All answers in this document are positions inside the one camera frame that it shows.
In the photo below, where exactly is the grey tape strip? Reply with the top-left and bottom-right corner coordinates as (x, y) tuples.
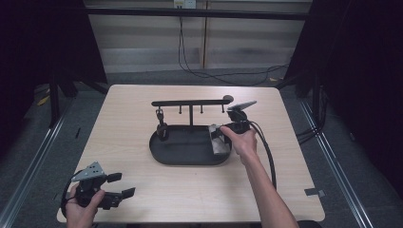
(303, 187), (326, 198)

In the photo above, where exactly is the bundle of black cables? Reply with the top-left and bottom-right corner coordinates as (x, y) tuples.
(296, 85), (328, 145)

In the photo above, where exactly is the white wall socket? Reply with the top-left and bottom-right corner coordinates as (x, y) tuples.
(173, 0), (198, 10)

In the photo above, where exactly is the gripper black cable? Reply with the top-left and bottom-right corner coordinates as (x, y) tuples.
(248, 121), (278, 191)
(60, 170), (84, 219)

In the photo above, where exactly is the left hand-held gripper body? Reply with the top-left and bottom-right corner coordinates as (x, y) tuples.
(70, 161), (123, 211)

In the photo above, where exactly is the black curtain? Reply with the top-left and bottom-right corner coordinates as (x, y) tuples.
(283, 0), (403, 194)
(0, 0), (108, 156)

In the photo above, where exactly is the black horizontal bar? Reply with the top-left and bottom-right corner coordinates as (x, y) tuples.
(85, 8), (314, 22)

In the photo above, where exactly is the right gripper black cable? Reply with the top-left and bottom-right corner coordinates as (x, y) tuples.
(248, 121), (278, 191)

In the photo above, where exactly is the person's right hand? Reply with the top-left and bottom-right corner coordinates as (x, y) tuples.
(220, 125), (259, 165)

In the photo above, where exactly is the black key rack with tray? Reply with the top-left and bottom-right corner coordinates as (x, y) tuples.
(148, 94), (236, 166)

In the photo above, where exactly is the grey car key fob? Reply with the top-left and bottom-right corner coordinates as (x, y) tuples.
(155, 107), (169, 142)

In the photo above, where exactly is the black metal stand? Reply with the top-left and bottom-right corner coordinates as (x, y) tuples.
(275, 70), (321, 123)
(47, 74), (110, 128)

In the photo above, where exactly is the person's left hand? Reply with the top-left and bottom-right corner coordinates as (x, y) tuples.
(65, 183), (106, 228)

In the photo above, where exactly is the metal floor rail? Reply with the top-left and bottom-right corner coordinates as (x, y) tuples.
(297, 98), (378, 228)
(0, 97), (76, 228)

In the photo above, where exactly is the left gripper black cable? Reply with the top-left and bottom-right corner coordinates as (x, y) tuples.
(60, 170), (84, 219)

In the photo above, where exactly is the white speckled key case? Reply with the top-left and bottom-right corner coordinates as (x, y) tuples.
(207, 123), (232, 156)

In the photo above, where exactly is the black cable on floor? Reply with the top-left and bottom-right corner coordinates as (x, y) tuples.
(178, 15), (290, 87)

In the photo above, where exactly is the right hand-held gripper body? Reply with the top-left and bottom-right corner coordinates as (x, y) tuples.
(226, 100), (258, 136)

